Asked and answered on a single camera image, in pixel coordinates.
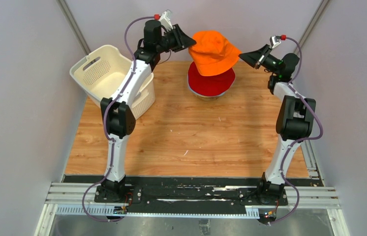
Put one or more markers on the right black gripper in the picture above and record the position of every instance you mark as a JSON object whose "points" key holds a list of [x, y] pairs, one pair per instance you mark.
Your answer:
{"points": [[256, 58]]}

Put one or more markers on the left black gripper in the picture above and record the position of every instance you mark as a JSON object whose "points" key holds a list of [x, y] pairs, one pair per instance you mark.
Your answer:
{"points": [[181, 41]]}

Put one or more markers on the orange bucket hat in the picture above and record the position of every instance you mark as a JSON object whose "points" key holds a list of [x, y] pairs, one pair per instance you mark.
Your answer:
{"points": [[213, 53]]}

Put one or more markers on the red bucket hat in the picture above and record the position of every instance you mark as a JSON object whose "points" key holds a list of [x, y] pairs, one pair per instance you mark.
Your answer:
{"points": [[209, 85]]}

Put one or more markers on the purple bucket hat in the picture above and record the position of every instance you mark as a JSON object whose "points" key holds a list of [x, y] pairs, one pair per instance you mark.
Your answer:
{"points": [[198, 95]]}

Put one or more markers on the wooden hat stand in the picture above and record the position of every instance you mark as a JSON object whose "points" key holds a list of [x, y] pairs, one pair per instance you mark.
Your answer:
{"points": [[212, 98]]}

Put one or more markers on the white plastic basket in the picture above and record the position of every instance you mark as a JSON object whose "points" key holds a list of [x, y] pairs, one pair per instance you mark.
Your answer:
{"points": [[102, 72]]}

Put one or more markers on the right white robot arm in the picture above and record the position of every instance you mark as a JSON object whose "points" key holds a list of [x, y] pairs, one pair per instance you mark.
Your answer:
{"points": [[294, 122]]}

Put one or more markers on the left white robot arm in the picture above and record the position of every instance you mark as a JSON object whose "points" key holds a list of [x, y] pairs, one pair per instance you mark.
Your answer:
{"points": [[118, 118]]}

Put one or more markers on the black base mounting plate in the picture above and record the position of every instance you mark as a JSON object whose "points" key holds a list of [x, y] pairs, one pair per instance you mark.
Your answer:
{"points": [[185, 195]]}

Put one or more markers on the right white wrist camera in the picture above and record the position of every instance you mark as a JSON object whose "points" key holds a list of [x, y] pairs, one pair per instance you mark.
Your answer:
{"points": [[275, 41]]}

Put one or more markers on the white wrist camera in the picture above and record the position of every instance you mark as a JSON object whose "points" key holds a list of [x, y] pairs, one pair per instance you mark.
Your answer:
{"points": [[166, 21], [275, 41]]}

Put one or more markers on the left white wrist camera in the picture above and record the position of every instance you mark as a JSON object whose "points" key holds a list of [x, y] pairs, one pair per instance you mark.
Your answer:
{"points": [[166, 21]]}

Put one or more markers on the aluminium frame rail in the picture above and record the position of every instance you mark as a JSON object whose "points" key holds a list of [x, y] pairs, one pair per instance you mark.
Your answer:
{"points": [[69, 198]]}

